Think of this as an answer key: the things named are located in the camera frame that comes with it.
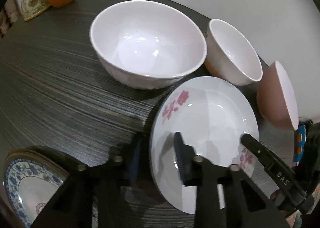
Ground white plate pink flowers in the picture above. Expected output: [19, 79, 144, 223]
[150, 77, 259, 214]

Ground pink bowl white inside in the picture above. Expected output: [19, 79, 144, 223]
[257, 60, 299, 130]

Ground blue floral porcelain plate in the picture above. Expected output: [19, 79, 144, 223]
[4, 149, 68, 227]

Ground small white ribbed bowl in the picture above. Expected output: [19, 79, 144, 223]
[204, 19, 263, 86]

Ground large white bowl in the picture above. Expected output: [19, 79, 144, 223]
[89, 0, 207, 90]

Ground person's hand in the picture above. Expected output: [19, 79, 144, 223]
[270, 190, 306, 218]

